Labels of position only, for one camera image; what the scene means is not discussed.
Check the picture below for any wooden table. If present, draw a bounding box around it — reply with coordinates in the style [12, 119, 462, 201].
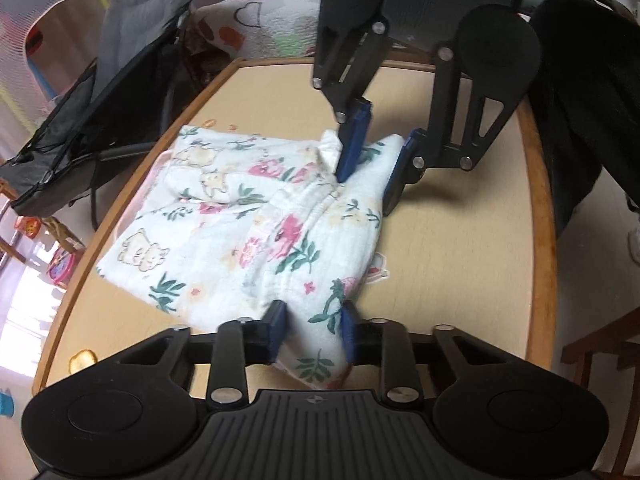
[31, 57, 558, 406]

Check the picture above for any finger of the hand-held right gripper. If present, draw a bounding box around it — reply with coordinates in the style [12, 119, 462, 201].
[381, 45, 528, 218]
[311, 10, 391, 184]

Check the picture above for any person's dark clothing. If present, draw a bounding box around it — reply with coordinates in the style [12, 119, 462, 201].
[527, 0, 640, 241]

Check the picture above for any small orange toy drum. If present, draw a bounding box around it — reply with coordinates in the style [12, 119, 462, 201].
[15, 216, 43, 241]

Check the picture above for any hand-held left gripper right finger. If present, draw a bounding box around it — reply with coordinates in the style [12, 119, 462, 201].
[341, 301, 518, 406]

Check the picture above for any white floral baby garment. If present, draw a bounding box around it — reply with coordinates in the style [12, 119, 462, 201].
[96, 125, 406, 391]

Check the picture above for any printed heart quilt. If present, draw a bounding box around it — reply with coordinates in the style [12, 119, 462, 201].
[195, 0, 326, 58]

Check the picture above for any yellow round sticker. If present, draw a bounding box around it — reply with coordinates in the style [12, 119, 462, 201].
[69, 350, 97, 372]

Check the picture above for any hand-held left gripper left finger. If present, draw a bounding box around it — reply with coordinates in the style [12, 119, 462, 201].
[116, 300, 290, 406]

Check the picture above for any wooden chair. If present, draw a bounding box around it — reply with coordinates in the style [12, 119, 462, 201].
[560, 307, 640, 480]

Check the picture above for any grey reclining chair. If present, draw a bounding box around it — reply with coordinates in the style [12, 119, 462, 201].
[0, 0, 236, 216]

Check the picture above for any pink toy drum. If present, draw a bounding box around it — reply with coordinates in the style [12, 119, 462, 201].
[46, 247, 83, 288]

